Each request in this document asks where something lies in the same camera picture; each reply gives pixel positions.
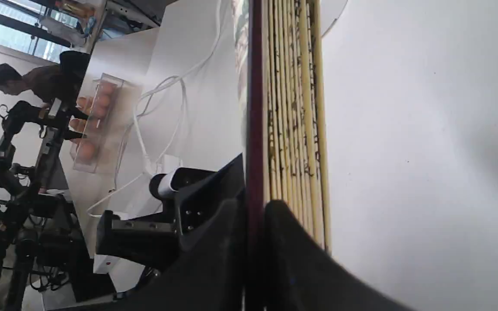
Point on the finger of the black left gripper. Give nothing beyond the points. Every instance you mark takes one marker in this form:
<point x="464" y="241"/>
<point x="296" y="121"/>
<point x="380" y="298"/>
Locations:
<point x="153" y="240"/>

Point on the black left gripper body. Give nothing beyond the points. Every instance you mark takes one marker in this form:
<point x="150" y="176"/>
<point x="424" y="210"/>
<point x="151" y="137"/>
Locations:
<point x="196" y="204"/>

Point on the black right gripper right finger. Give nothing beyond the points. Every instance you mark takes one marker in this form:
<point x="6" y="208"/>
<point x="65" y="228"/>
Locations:
<point x="300" y="276"/>

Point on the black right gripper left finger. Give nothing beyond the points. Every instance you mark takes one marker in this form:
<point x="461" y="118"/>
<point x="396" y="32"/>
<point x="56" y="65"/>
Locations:
<point x="209" y="277"/>

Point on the painted paper folding fan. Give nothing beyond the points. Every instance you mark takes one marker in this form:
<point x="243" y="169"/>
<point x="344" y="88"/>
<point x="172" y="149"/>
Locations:
<point x="279" y="63"/>

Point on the background black robot arm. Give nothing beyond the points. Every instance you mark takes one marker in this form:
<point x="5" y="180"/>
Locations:
<point x="24" y="198"/>

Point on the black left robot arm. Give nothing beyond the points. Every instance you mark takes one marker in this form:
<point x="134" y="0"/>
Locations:
<point x="165" y="187"/>

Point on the clear egg tray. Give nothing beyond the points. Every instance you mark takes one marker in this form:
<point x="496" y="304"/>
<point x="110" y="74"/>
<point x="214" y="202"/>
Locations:
<point x="98" y="105"/>

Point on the person in brown shirt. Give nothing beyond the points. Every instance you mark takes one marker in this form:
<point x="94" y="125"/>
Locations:
<point x="47" y="83"/>

